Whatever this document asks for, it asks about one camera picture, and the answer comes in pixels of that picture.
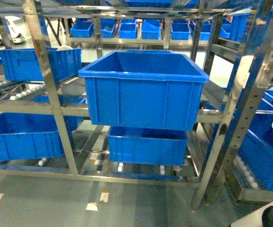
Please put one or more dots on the blue bin lower shelf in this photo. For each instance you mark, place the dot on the blue bin lower shelf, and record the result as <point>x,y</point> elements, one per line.
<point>147,146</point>

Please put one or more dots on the blue bin on rack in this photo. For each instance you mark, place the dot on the blue bin on rack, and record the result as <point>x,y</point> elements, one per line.
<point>144,89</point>

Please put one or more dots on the stainless steel flow rack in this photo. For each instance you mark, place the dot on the stainless steel flow rack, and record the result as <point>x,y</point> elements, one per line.
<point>46,130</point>

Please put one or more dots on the white roll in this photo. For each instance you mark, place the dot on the white roll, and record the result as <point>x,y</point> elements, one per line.
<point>64,48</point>

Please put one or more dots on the background steel shelving unit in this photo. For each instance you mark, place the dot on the background steel shelving unit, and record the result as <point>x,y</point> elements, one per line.
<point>128,34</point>

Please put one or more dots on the blue bin with white roll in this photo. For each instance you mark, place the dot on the blue bin with white roll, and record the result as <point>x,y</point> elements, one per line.
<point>23,64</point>

